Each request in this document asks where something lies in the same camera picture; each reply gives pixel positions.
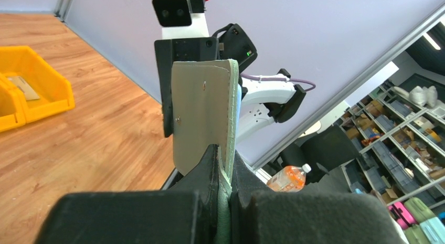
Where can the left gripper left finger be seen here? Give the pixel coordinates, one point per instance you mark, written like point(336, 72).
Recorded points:
point(184, 213)

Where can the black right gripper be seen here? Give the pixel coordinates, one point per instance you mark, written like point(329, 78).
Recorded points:
point(168, 51)

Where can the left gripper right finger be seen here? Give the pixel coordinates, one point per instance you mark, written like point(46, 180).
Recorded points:
point(260, 215)

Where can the green card holder wallet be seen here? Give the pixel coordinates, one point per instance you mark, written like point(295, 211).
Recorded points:
point(205, 101)

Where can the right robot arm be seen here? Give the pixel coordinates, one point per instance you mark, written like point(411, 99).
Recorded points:
point(275, 98)

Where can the tan card in bin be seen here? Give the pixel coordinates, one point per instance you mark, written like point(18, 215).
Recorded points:
point(29, 93)

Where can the orange drink bottle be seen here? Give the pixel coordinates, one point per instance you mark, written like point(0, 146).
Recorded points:
point(289, 179)

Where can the black office chair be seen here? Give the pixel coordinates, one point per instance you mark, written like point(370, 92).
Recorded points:
point(323, 152)

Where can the right yellow bin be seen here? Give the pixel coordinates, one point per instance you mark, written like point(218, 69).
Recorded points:
point(54, 90)

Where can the yellow bin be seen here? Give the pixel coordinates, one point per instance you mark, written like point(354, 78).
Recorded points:
point(54, 90)
point(12, 115)

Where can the middle yellow bin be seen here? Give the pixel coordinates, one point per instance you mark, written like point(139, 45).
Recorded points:
point(12, 115)

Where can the storage shelf rack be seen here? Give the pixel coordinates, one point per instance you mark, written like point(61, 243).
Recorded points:
point(401, 159)

